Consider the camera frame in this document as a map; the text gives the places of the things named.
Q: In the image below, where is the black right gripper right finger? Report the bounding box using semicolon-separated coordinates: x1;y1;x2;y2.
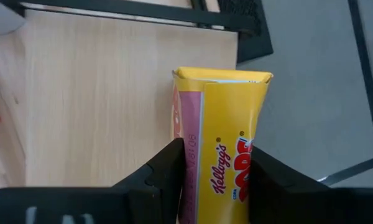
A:
248;146;329;224

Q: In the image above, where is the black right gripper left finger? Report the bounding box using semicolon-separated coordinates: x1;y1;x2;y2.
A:
111;138;187;224

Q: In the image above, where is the small Corn Pops cereal box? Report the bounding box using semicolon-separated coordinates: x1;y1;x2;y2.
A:
171;66;274;224

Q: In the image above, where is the wooden shelf with black legs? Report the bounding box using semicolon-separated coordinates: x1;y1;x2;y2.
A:
18;8;239;188

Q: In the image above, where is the black aluminium table frame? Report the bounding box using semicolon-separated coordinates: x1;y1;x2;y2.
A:
0;0;259;34

